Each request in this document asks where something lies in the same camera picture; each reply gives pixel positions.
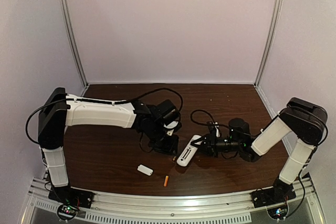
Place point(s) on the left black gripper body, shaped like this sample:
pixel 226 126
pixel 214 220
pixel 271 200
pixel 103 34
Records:
pixel 165 145

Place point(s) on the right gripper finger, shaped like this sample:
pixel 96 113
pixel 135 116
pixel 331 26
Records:
pixel 198 140
pixel 208 151

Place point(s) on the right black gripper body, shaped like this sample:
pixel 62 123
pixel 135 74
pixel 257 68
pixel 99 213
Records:
pixel 210 143

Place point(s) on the white remote control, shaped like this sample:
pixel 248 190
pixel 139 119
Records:
pixel 186 155

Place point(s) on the orange battery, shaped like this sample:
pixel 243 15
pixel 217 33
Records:
pixel 166 181

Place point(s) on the white battery cover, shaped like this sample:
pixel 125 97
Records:
pixel 145 170

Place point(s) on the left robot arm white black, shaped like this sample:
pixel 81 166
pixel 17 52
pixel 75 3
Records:
pixel 63 110

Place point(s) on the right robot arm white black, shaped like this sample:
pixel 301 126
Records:
pixel 302 121

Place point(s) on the right circuit board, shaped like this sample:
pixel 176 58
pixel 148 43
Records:
pixel 278 212

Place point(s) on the circuit board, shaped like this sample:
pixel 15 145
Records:
pixel 66 213
pixel 278 212

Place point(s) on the left circuit board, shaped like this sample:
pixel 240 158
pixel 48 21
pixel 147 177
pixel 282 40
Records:
pixel 66 213

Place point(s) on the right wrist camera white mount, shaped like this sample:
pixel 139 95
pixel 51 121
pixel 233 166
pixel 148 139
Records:
pixel 213 128

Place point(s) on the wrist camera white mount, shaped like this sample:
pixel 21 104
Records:
pixel 213 128
pixel 172 127

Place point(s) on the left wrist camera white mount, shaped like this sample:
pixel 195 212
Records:
pixel 172 127

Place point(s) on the front aluminium rail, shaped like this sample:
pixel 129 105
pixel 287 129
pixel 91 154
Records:
pixel 119 208

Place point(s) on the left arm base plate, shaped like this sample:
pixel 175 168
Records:
pixel 72 197

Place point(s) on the right aluminium corner post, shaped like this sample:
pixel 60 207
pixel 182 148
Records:
pixel 270 39

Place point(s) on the aluminium corner post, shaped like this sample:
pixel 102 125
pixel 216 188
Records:
pixel 72 42
pixel 270 39

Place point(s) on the left aluminium corner post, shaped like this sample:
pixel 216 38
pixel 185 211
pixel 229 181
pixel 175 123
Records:
pixel 72 42

